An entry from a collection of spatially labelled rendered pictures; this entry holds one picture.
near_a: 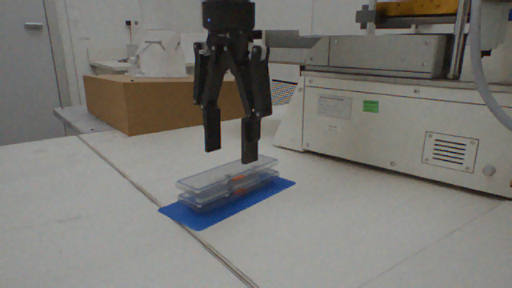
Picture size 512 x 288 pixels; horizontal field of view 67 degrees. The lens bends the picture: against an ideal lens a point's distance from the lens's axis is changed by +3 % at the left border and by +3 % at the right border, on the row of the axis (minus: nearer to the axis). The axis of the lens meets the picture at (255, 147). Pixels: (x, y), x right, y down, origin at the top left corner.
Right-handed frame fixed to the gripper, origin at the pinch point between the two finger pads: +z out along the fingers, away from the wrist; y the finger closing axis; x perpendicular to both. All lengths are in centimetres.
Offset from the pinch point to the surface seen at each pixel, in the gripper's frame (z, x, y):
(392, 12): -19.5, -32.8, -9.4
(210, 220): 9.6, 7.9, -3.8
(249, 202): 9.6, -0.2, -3.9
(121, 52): 5, -135, 275
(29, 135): 68, -59, 291
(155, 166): 9.8, 0.4, 21.1
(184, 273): 9.7, 17.9, -10.9
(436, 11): -19.4, -33.0, -17.1
